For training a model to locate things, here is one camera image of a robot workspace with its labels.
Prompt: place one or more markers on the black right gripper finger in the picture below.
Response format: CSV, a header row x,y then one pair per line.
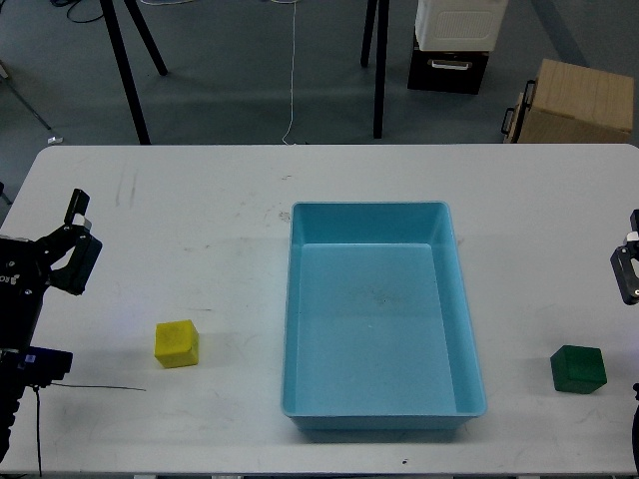
x,y
622,263

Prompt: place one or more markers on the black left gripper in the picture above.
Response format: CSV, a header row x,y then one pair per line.
x,y
63,259

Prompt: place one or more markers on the green block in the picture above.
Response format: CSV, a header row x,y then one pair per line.
x,y
578,369

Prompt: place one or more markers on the yellow block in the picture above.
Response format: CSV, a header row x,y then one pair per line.
x,y
176,344

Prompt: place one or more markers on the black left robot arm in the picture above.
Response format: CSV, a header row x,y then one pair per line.
x,y
10,397

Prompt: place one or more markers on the black drawer cabinet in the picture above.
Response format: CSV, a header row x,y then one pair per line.
x,y
459,72

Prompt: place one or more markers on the light blue plastic bin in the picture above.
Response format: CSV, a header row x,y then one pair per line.
x,y
378,334

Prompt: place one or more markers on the black table leg pair right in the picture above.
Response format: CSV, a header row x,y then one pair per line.
x,y
375,26

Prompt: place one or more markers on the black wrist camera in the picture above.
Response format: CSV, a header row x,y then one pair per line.
x,y
35,366

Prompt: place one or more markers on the black thin cable tie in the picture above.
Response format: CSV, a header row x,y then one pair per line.
x,y
99,386

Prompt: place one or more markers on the wooden box with handles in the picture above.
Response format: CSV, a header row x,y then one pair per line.
x,y
570,104

